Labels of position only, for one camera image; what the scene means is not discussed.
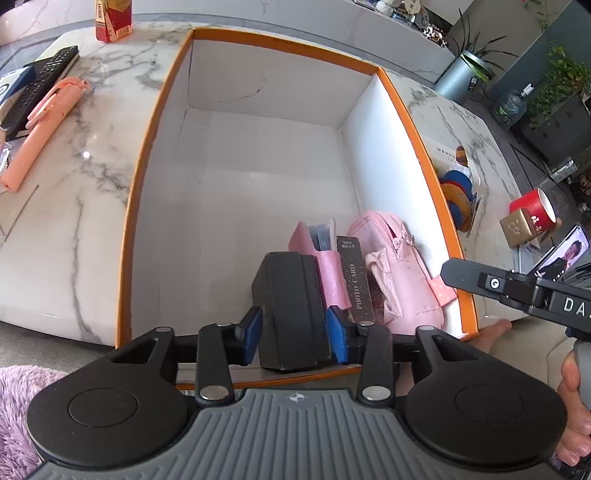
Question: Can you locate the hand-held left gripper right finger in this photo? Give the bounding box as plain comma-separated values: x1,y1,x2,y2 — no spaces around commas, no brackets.
325,307,485,402

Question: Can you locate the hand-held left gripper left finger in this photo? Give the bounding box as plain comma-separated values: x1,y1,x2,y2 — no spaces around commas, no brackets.
111,305,264,402

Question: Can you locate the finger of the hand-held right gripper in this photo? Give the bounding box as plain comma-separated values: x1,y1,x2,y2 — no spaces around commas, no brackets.
440,258,539,311

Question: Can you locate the small black box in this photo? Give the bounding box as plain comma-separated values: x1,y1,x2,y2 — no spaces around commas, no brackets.
252,251,334,372

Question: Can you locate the pink pouch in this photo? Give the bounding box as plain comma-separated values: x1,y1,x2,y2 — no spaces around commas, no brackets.
347,210,455,337

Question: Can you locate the patterned card box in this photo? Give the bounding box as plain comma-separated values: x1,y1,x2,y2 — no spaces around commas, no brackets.
336,235,376,326

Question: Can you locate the pink card wallet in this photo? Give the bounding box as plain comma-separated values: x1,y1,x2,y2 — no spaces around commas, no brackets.
288,218,352,310

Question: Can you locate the small gold box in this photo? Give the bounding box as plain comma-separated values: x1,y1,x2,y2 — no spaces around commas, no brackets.
499,209,542,247

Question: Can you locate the red panda plush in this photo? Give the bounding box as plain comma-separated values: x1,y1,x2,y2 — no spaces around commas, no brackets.
438,145,483,234

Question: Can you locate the orange cardboard box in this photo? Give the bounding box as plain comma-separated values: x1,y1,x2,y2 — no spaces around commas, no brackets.
113,27,481,391

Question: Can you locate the person's right hand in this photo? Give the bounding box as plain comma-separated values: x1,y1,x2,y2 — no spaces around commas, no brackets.
551,355,591,467

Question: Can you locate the smartphone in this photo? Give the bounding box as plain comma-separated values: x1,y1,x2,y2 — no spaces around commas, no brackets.
526,222,591,280

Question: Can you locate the clear phone stand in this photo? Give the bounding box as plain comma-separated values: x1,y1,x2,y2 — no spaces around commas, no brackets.
517,217,564,273

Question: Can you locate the red paper cup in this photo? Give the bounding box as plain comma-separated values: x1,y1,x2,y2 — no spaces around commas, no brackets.
509,187,555,241

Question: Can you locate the clear water jug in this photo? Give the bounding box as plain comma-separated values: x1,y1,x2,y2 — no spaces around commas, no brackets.
492,83,534,127

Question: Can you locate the silver cylindrical planter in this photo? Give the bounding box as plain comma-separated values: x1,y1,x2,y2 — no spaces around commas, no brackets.
434,50,490,101

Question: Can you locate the trailing pothos plant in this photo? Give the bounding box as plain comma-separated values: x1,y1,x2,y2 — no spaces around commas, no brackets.
522,0,591,130

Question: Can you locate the long-leaf green plant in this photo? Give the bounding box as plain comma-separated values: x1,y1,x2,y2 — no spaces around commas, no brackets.
448,7,532,84

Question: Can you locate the cow figurine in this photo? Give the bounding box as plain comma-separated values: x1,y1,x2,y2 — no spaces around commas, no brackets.
422,25,451,47

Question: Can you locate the purple fluffy blanket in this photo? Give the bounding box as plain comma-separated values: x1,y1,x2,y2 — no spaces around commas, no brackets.
0,364,68,480

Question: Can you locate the white marble tv cabinet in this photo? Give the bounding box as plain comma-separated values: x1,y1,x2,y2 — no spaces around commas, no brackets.
0,0,455,86

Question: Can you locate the pink selfie stick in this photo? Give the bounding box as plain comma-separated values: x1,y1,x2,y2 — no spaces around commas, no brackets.
0,78,90,192

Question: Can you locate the black remote control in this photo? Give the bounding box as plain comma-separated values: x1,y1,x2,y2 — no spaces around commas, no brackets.
0,45,80,139

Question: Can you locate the red cigarette pack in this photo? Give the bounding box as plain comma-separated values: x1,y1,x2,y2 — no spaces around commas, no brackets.
95,0,134,44

